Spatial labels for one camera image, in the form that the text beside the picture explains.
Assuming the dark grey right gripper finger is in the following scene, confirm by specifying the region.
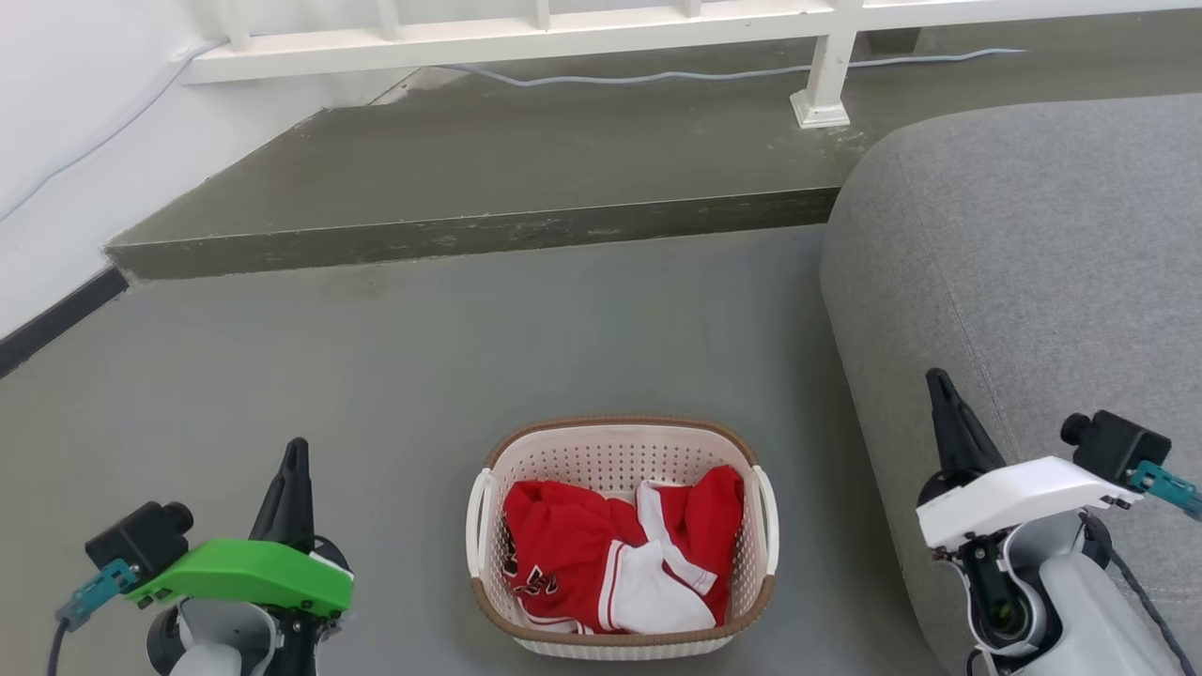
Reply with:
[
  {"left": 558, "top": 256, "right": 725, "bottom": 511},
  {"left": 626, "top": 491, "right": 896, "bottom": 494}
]
[
  {"left": 925, "top": 368, "right": 947, "bottom": 480},
  {"left": 933, "top": 368, "right": 1007, "bottom": 476}
]

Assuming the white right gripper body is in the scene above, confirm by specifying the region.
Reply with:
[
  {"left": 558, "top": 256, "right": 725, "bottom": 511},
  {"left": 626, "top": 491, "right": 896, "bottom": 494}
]
[{"left": 916, "top": 457, "right": 1144, "bottom": 552}]

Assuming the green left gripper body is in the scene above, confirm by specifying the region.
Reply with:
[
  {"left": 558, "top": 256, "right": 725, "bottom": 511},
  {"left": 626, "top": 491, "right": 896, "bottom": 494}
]
[{"left": 125, "top": 538, "right": 355, "bottom": 620}]

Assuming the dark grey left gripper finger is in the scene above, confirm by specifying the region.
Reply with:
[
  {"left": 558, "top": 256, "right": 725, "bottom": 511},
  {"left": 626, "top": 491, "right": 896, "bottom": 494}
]
[
  {"left": 248, "top": 438, "right": 304, "bottom": 547},
  {"left": 300, "top": 438, "right": 317, "bottom": 553}
]

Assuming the cream perforated laundry basket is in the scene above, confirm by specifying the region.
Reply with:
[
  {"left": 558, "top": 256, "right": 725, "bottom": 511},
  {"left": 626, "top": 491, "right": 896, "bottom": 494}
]
[{"left": 466, "top": 416, "right": 779, "bottom": 660}]

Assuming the grey fabric sofa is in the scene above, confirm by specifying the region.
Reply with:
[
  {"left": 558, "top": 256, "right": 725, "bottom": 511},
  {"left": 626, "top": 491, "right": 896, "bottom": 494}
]
[{"left": 821, "top": 94, "right": 1202, "bottom": 676}]

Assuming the red and white jersey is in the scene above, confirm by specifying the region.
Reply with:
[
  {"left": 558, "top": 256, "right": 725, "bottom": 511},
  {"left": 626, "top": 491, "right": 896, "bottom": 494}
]
[{"left": 503, "top": 466, "right": 745, "bottom": 636}]

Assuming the black baseboard strip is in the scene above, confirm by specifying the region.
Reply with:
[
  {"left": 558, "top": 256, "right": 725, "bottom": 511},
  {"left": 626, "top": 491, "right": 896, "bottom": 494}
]
[{"left": 0, "top": 266, "right": 131, "bottom": 378}]

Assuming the raised concrete step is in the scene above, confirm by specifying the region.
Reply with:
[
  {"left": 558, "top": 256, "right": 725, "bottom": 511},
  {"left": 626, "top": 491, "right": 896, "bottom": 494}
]
[{"left": 103, "top": 38, "right": 1202, "bottom": 283}]

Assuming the white metal railing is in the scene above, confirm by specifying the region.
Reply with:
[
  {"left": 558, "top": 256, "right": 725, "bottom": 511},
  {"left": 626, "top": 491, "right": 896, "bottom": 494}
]
[{"left": 183, "top": 0, "right": 1202, "bottom": 130}]

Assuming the teal right camera connector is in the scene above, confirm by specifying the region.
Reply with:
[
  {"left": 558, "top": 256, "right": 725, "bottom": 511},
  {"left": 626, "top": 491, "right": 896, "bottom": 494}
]
[{"left": 1127, "top": 460, "right": 1202, "bottom": 523}]

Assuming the teal camera connector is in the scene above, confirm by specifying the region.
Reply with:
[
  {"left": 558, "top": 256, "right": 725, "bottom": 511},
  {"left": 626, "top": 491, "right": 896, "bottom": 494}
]
[
  {"left": 1127, "top": 460, "right": 1202, "bottom": 523},
  {"left": 54, "top": 560, "right": 138, "bottom": 631}
]

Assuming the teal left camera connector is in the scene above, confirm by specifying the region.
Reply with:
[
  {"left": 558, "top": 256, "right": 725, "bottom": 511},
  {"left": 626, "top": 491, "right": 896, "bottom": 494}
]
[{"left": 54, "top": 560, "right": 138, "bottom": 631}]

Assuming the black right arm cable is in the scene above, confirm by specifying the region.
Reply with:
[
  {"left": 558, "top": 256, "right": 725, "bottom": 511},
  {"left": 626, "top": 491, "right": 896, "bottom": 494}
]
[{"left": 1080, "top": 512, "right": 1199, "bottom": 676}]

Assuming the light grey wall cable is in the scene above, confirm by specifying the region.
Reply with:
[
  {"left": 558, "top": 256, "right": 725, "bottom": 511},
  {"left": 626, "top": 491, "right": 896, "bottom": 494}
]
[{"left": 0, "top": 41, "right": 228, "bottom": 223}]

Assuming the light grey floor cable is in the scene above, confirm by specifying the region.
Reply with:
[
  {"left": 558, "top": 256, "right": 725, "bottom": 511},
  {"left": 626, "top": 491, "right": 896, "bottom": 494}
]
[{"left": 441, "top": 47, "right": 1029, "bottom": 88}]

